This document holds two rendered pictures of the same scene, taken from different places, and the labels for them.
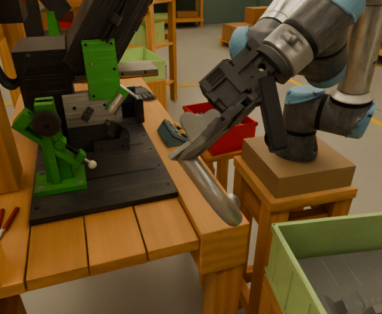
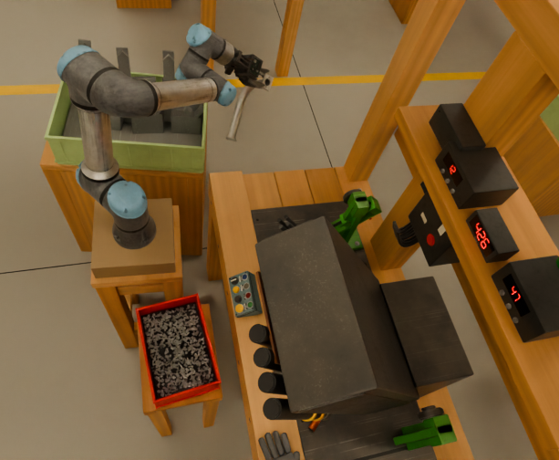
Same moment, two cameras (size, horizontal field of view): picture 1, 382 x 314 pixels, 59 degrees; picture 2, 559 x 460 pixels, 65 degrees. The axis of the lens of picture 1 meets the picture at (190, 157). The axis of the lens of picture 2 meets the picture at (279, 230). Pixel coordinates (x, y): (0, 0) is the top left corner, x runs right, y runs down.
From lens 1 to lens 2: 202 cm
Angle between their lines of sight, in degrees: 92
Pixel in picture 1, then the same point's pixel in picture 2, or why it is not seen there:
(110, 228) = (295, 192)
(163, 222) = (263, 190)
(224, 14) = not seen: outside the picture
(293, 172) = (155, 202)
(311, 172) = not seen: hidden behind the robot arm
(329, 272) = not seen: hidden behind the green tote
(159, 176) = (263, 231)
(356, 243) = (147, 156)
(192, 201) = (242, 197)
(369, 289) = (159, 139)
